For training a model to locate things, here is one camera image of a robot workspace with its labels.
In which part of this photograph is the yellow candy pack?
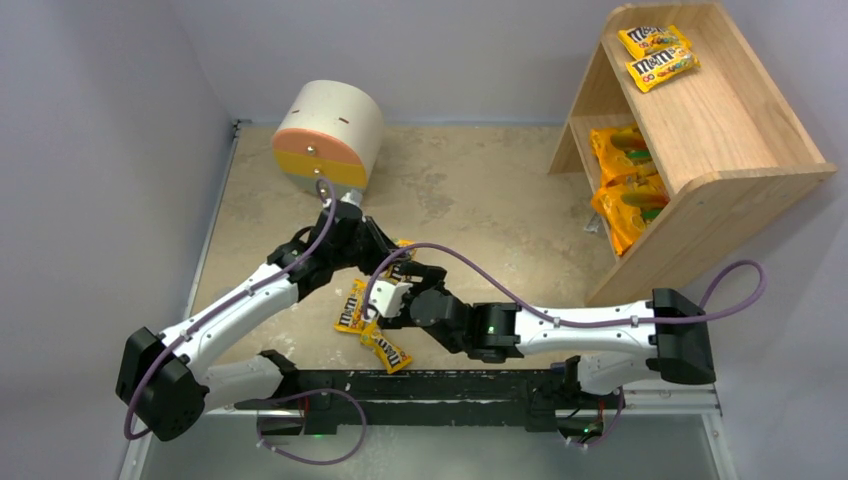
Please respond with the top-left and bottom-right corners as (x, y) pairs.
(617, 25), (692, 59)
(381, 238), (417, 283)

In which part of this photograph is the yellow m&m pack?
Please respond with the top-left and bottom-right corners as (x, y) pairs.
(333, 279), (367, 335)
(360, 322), (413, 374)

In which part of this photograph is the yellow M&M pack front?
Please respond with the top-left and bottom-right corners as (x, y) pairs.
(360, 322), (413, 374)

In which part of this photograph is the large orange candy bag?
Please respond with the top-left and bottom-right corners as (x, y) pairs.
(591, 181), (669, 256)
(589, 123), (658, 187)

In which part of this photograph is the yellow candy pack horizontal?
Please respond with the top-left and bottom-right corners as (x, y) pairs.
(625, 47), (700, 93)

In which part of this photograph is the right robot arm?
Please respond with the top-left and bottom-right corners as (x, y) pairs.
(368, 262), (716, 396)

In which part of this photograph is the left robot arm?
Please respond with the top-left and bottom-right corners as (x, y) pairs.
(116, 201), (399, 441)

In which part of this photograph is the wooden shelf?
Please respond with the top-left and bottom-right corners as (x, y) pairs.
(550, 2), (837, 306)

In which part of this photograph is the round pastel drawer cabinet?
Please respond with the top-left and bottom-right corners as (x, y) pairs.
(271, 80), (384, 196)

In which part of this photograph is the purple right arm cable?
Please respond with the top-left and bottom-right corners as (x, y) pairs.
(360, 242), (768, 329)

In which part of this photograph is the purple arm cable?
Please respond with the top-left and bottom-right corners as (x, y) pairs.
(360, 242), (768, 329)
(122, 177), (339, 442)

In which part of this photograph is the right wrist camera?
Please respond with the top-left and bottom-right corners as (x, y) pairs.
(363, 280), (413, 320)

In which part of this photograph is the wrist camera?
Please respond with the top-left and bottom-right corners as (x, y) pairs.
(363, 280), (413, 320)
(316, 180), (364, 208)

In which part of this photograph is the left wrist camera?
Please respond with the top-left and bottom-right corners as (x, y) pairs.
(316, 180), (364, 208)

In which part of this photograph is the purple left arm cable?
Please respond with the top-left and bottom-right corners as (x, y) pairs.
(122, 177), (339, 442)

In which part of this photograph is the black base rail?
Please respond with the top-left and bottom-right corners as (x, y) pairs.
(235, 367), (622, 437)

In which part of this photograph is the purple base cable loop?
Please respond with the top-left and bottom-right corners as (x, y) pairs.
(255, 388), (370, 466)

